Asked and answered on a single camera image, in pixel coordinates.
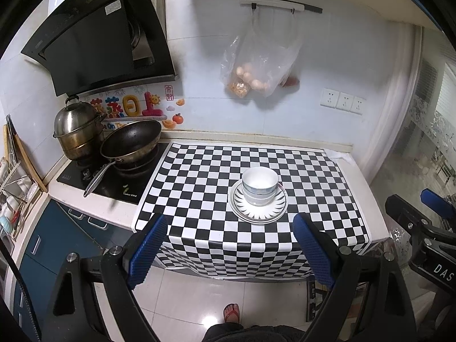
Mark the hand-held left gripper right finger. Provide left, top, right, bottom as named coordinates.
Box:
left=293, top=213, right=417, bottom=342

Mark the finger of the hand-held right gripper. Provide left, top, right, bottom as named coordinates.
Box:
left=385, top=194, right=439, bottom=243
left=420, top=188, right=456, bottom=222

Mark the wooden cutting board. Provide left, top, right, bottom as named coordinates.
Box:
left=5, top=114, right=49, bottom=194

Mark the clear plastic bag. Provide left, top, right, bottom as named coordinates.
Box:
left=219, top=6, right=304, bottom=99

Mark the frosted glass door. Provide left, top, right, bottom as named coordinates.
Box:
left=370, top=32, right=456, bottom=218

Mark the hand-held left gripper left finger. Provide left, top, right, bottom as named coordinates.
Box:
left=50, top=214, right=169, bottom=342

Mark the blue kitchen cabinet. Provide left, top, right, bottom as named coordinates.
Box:
left=13, top=199, right=138, bottom=332

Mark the wall hook rail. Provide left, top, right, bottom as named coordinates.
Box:
left=239, top=0, right=323, bottom=14

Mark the dark wok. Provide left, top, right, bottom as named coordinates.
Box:
left=83, top=119, right=163, bottom=198

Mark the black white checkered mat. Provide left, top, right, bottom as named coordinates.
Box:
left=131, top=142, right=373, bottom=280

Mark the colourful letter wall sticker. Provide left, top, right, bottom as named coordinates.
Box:
left=84, top=85, right=186, bottom=129

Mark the black range hood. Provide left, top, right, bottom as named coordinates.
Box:
left=21, top=0, right=179, bottom=97

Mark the white dish rack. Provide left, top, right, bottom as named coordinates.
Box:
left=0, top=150, right=40, bottom=243

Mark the foot in red sandal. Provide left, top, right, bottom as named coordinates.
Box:
left=222, top=303, right=242, bottom=325

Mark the white vertical pipe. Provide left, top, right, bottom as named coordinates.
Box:
left=359, top=25, right=425, bottom=183

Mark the steel steamer pot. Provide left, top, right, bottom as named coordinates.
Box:
left=53, top=95, right=107, bottom=160

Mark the black gas stove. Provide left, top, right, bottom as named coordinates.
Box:
left=56, top=142, right=170, bottom=206

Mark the light blue container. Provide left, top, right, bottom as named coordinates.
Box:
left=0, top=217, right=15, bottom=239

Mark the black cable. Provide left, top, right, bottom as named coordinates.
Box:
left=0, top=235, right=40, bottom=342

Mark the person's dark trouser leg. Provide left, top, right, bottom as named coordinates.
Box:
left=204, top=322, right=311, bottom=342

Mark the white wall outlet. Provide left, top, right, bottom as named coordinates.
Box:
left=351, top=96, right=367, bottom=116
left=336, top=92, right=354, bottom=111
left=320, top=88, right=339, bottom=108

